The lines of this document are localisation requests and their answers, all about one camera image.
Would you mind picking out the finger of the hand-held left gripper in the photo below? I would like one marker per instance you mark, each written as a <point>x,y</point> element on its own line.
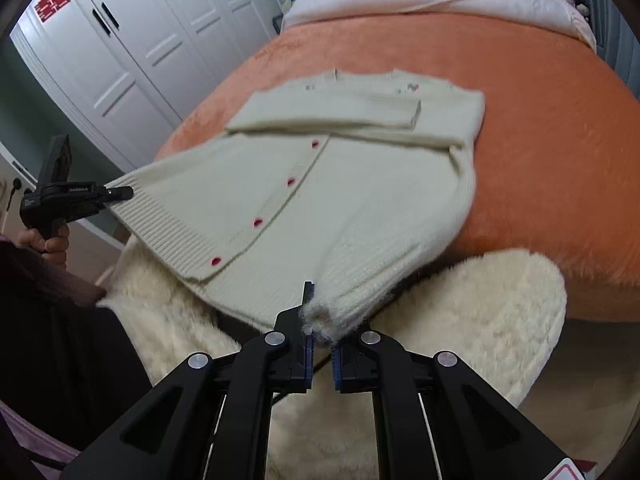
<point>120,193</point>

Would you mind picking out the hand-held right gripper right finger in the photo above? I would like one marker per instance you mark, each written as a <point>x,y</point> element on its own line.
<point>337,367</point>

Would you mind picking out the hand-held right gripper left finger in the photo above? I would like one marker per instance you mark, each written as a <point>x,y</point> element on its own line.
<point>308,360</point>

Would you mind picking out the cream knit cardigan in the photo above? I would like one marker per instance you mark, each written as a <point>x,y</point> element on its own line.
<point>320,195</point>

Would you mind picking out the person's left hand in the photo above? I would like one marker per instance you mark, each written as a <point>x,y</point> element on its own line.
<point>50,246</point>

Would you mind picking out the cream fluffy rug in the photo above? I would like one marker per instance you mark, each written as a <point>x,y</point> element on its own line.
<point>450,340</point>

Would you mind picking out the white wardrobe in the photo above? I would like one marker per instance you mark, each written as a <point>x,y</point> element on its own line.
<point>135,45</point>

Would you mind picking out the person's dark clothing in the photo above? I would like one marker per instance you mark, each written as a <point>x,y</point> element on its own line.
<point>55,350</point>

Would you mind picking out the red square sticker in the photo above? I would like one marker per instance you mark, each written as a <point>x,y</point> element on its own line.
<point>51,4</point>

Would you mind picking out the orange blanket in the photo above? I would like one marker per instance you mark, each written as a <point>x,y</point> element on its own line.
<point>540,160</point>

